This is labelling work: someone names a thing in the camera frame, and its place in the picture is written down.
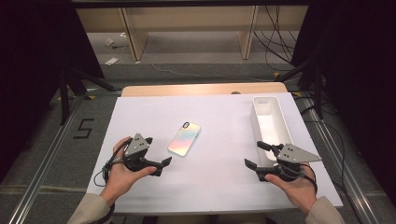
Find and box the person's right hand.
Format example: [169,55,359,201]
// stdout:
[264,162,318,216]

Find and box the white foam board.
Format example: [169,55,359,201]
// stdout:
[86,92,344,215]

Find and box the aluminium floor rail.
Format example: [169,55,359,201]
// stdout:
[298,91,381,224]
[7,88,122,224]

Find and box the black curtain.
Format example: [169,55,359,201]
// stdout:
[0,0,106,185]
[290,0,396,200]

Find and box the light wooden shelf unit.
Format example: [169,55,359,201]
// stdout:
[72,0,309,62]

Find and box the iridescent phone case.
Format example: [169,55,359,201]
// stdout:
[167,121,202,158]

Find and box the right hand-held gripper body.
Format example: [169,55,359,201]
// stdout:
[273,143,323,183]

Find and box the black tripod stand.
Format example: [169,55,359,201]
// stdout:
[275,54,326,120]
[57,66,118,125]

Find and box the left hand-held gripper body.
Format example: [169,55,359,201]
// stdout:
[121,133,158,173]

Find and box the bundle of black cables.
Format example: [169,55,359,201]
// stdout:
[253,4,300,74]

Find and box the person's left hand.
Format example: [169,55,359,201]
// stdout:
[99,136,158,206]

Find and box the light wooden table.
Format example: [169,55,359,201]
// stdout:
[120,81,289,98]

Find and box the white plastic container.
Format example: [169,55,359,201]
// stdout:
[250,95,295,167]

